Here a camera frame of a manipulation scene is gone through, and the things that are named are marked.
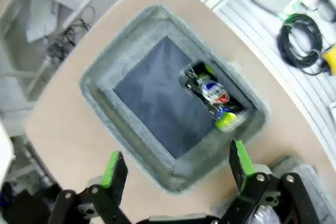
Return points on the white ridged mounting platform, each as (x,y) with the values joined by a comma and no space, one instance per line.
(252,30)

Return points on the crushed black pepsi can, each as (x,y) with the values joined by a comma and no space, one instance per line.
(214,93)

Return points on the grey fabric basket labelled Can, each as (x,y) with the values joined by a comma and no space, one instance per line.
(162,98)

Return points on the grey fabric basket labelled Plastic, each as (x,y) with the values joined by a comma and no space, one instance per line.
(311,172)

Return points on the clear plastic waste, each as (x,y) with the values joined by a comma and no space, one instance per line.
(263,216)

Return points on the yellow emergency stop button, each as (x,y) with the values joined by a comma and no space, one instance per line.
(330,60)

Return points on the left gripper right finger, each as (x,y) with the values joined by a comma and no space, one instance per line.
(242,171)

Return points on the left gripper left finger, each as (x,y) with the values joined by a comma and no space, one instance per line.
(115,179)

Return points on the white bag on floor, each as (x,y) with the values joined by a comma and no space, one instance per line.
(39,22)

